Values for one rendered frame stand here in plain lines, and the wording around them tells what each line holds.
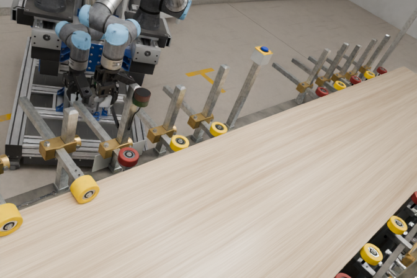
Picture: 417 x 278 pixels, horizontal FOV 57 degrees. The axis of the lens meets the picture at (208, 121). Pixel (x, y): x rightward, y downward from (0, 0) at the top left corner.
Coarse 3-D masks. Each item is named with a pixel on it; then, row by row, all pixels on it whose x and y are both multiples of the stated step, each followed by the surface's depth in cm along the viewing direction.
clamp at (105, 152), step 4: (108, 140) 158; (112, 140) 159; (116, 140) 159; (128, 140) 162; (100, 144) 155; (112, 144) 157; (116, 144) 158; (124, 144) 159; (128, 144) 161; (132, 144) 163; (100, 148) 156; (104, 148) 154; (108, 148) 154; (112, 148) 155; (116, 148) 157; (120, 148) 159; (100, 152) 157; (104, 152) 154; (108, 152) 155; (112, 152) 157; (104, 156) 155; (108, 156) 156
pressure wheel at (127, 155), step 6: (120, 150) 151; (126, 150) 152; (132, 150) 153; (120, 156) 148; (126, 156) 149; (132, 156) 150; (138, 156) 151; (120, 162) 149; (126, 162) 148; (132, 162) 148
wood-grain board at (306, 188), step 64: (256, 128) 193; (320, 128) 213; (384, 128) 238; (128, 192) 137; (192, 192) 146; (256, 192) 158; (320, 192) 171; (384, 192) 186; (0, 256) 106; (64, 256) 111; (128, 256) 118; (192, 256) 125; (256, 256) 133; (320, 256) 142
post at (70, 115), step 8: (64, 112) 130; (72, 112) 129; (64, 120) 131; (72, 120) 130; (64, 128) 133; (72, 128) 133; (64, 136) 134; (72, 136) 135; (56, 176) 148; (64, 176) 147; (56, 184) 150; (64, 184) 150
